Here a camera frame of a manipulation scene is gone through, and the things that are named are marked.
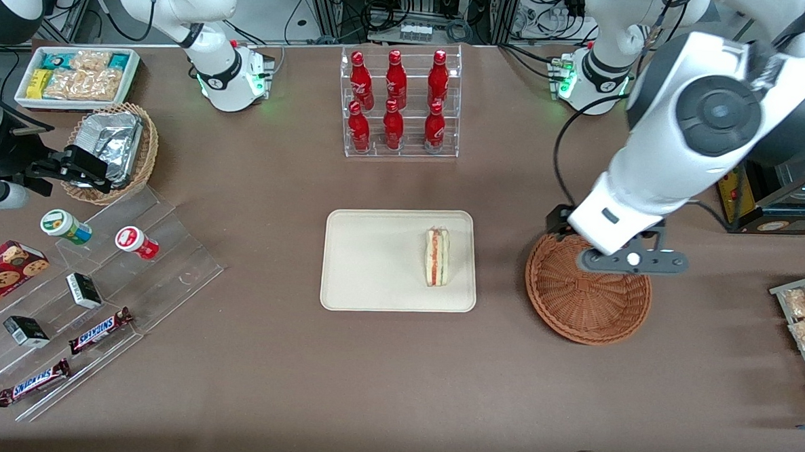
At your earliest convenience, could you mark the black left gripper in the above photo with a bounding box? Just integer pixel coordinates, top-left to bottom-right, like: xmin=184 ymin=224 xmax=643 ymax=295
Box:
xmin=546 ymin=204 xmax=582 ymax=238

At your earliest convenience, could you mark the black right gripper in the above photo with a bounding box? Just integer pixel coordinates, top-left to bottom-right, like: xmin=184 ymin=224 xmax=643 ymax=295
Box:
xmin=0 ymin=117 xmax=117 ymax=197

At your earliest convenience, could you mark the triangle sandwich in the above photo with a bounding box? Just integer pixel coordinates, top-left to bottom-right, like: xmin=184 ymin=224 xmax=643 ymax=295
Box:
xmin=423 ymin=227 xmax=452 ymax=288

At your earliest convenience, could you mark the light woven wicker basket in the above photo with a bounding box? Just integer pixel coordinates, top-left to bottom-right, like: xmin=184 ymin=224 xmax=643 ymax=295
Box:
xmin=59 ymin=99 xmax=161 ymax=208

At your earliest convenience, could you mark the brown round wicker basket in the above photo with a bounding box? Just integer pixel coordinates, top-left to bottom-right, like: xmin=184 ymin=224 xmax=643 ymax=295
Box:
xmin=522 ymin=228 xmax=656 ymax=348

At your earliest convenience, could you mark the beige rectangular tray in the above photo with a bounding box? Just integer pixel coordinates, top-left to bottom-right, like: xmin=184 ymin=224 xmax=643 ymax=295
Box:
xmin=319 ymin=204 xmax=481 ymax=318

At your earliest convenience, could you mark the silver foil package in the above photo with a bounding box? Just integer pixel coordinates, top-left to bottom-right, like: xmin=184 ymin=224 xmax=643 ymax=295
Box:
xmin=73 ymin=109 xmax=145 ymax=189

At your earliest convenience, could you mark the green lid snack cup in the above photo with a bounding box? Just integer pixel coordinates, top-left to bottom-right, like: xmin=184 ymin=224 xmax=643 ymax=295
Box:
xmin=39 ymin=208 xmax=94 ymax=246

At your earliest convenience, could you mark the white rectangular snack bin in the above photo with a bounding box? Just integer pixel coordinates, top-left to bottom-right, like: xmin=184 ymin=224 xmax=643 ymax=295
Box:
xmin=14 ymin=43 xmax=142 ymax=115

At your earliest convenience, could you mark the red lid snack cup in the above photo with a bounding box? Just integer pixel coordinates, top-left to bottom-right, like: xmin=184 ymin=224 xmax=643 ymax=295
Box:
xmin=114 ymin=225 xmax=161 ymax=261

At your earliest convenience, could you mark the large clear cracker bag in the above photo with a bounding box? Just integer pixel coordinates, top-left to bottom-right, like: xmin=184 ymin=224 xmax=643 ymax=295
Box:
xmin=41 ymin=66 xmax=126 ymax=104

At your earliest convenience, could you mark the yellow snack pack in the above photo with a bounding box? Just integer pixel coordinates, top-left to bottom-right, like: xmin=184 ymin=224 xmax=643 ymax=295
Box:
xmin=26 ymin=69 xmax=54 ymax=100

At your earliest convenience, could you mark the clear rice cracker bag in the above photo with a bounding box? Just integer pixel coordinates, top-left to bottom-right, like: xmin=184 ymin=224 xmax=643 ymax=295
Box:
xmin=70 ymin=48 xmax=116 ymax=73

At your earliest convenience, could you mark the teal snack pack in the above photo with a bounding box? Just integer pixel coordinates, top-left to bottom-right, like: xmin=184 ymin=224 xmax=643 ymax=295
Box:
xmin=41 ymin=51 xmax=78 ymax=72

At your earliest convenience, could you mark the small black box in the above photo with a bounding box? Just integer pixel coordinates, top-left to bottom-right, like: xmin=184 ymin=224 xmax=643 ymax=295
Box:
xmin=2 ymin=315 xmax=52 ymax=348
xmin=64 ymin=272 xmax=104 ymax=310

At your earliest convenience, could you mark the clear acrylic step display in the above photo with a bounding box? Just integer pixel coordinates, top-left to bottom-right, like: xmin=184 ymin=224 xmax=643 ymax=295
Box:
xmin=0 ymin=178 xmax=228 ymax=430

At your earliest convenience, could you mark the red cola bottle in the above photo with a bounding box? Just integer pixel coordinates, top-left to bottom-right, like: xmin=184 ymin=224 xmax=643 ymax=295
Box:
xmin=382 ymin=98 xmax=407 ymax=151
xmin=424 ymin=99 xmax=447 ymax=154
xmin=347 ymin=100 xmax=373 ymax=153
xmin=427 ymin=49 xmax=451 ymax=110
xmin=384 ymin=49 xmax=409 ymax=110
xmin=348 ymin=51 xmax=377 ymax=111

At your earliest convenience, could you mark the Snickers chocolate bar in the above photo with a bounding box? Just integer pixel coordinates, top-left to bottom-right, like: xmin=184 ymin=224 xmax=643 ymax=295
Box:
xmin=68 ymin=305 xmax=134 ymax=358
xmin=0 ymin=356 xmax=73 ymax=411

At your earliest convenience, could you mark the black glass display case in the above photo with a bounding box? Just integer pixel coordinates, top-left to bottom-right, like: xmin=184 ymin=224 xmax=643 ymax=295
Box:
xmin=713 ymin=131 xmax=805 ymax=238

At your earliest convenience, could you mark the clear acrylic bottle rack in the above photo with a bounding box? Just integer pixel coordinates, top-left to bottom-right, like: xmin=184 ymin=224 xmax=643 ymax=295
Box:
xmin=336 ymin=40 xmax=464 ymax=163

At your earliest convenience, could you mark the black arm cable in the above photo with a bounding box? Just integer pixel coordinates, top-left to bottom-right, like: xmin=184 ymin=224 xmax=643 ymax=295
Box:
xmin=550 ymin=90 xmax=631 ymax=209

